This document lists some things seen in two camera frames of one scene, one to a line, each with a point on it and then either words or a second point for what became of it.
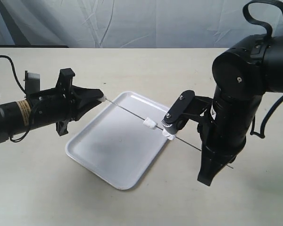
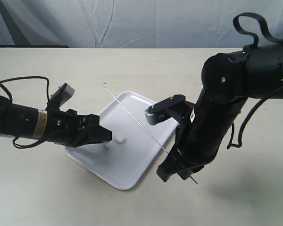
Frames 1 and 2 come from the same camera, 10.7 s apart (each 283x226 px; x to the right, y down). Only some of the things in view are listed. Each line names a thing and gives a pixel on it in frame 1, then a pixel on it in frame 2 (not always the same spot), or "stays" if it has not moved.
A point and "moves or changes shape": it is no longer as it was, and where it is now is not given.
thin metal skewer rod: [143, 119] to [145, 129]
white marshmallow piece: [150, 123] moves or changes shape
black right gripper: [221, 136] to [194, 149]
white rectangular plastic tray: [121, 142] stays
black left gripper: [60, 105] to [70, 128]
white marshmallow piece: [102, 99] to [108, 143]
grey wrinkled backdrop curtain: [151, 24] stays
